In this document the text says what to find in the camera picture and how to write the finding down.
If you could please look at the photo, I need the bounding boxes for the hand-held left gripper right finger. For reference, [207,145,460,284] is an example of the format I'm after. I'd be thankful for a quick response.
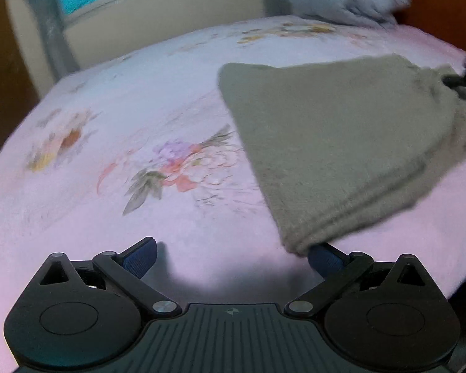
[287,243,428,318]

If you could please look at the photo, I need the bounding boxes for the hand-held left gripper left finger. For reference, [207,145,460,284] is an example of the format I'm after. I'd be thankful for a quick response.
[39,236,183,319]

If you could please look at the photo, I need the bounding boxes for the olive green towel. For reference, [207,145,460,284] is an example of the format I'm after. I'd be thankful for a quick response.
[217,54,466,258]

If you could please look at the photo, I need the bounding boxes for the bed with pink floral sheet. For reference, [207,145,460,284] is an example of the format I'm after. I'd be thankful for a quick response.
[0,15,466,373]

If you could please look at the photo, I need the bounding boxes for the brown wooden door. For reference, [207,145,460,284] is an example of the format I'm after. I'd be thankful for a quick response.
[0,0,39,152]

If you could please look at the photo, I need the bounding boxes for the grey curtain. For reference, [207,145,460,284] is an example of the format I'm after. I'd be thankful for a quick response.
[17,0,80,74]

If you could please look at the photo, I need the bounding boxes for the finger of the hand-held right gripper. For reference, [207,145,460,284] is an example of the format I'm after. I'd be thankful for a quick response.
[442,58,466,88]

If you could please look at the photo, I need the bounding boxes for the orange wooden headboard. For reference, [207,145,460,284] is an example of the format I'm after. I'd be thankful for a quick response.
[390,0,466,53]

